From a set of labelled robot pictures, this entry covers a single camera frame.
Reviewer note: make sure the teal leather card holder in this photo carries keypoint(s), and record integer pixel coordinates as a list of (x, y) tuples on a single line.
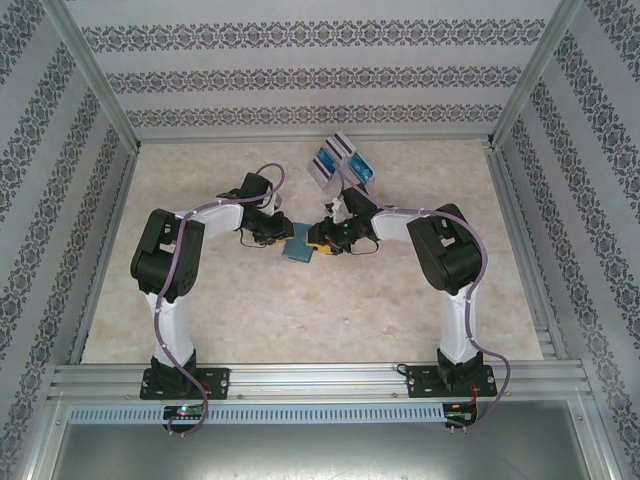
[(300, 250)]

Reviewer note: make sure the clear acrylic card stand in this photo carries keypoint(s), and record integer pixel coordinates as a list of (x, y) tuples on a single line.
[(330, 182)]

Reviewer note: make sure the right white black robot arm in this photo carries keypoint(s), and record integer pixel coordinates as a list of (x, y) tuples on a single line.
[(450, 250)]

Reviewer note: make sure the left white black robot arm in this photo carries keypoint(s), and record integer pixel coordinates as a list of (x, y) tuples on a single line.
[(162, 255)]

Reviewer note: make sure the silver card with black stripe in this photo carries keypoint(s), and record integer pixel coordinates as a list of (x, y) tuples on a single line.
[(345, 141), (321, 170), (336, 150)]

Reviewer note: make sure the blue VIP card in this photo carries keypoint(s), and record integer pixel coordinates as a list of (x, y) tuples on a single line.
[(362, 167)]

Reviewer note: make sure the light blue plastic card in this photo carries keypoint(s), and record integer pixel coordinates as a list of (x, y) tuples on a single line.
[(325, 157)]

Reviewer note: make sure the small black circuit board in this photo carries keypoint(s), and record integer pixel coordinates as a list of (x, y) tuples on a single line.
[(460, 416), (185, 412)]

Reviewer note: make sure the grey metal panel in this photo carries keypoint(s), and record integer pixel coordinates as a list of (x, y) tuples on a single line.
[(320, 455)]

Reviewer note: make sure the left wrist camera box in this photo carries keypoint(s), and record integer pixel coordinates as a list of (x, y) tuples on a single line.
[(275, 202)]

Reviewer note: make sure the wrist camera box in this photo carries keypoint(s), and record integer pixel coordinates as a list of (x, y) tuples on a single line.
[(336, 207), (275, 202)]

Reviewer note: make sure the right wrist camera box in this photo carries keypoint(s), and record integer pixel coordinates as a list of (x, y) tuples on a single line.
[(336, 207)]

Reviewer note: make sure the aluminium mounting rail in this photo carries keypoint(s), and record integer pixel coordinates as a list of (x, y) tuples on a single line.
[(320, 380)]

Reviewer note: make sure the aluminium side rail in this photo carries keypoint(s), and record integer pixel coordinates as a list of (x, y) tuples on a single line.
[(111, 240), (515, 225)]

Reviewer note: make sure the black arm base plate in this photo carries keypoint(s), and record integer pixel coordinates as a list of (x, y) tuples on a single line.
[(420, 382), (217, 382)]

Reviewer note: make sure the aluminium frame post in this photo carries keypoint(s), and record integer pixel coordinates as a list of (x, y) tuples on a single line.
[(535, 75), (90, 70)]

